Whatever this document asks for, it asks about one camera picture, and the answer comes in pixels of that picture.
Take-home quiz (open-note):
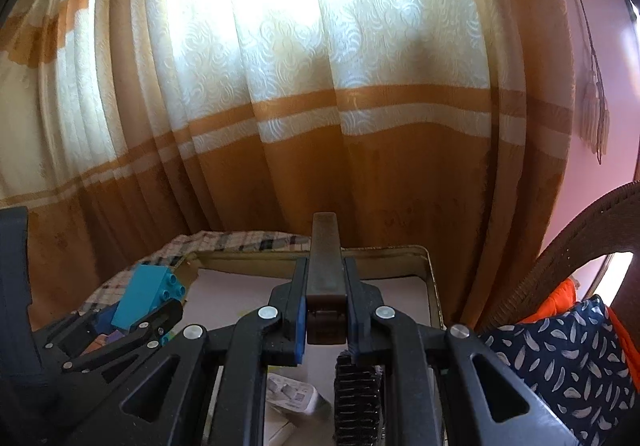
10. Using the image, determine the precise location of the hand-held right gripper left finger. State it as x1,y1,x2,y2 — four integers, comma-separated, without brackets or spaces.
120,256,309,446

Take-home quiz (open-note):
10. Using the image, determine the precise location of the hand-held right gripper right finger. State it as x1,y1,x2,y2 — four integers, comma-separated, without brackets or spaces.
345,256,581,446

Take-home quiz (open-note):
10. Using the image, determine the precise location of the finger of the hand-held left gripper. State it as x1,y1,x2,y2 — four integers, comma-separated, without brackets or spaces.
46,307,115,358
61,299,184,378

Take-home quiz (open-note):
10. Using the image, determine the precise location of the blue toy brick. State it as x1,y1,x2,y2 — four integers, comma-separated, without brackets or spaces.
110,265,191,330

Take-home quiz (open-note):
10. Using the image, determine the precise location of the dark grey whetstone bar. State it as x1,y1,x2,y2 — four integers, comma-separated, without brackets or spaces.
306,212,349,346

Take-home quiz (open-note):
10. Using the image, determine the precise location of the white plug charger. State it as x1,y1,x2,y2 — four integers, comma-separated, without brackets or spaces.
265,372,324,415

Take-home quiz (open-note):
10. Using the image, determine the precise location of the purple block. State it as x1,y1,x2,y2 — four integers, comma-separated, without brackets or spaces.
97,328,132,352

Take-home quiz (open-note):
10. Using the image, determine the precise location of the black ridged tyre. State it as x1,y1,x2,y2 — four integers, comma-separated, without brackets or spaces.
332,350,384,442

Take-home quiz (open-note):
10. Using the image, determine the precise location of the checked tablecloth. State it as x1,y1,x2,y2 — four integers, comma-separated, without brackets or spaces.
77,230,313,318

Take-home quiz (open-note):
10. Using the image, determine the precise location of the navy feather print cushion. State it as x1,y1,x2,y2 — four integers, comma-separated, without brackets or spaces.
480,296,640,446

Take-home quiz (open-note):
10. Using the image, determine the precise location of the wicker chair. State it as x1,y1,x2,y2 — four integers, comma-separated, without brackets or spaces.
475,182,640,333

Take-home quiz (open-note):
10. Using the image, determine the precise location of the cream and orange curtain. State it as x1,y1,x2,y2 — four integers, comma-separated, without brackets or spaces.
0,0,576,329

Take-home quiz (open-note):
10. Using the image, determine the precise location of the curtain tieback tassel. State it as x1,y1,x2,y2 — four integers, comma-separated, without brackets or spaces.
549,0,613,168

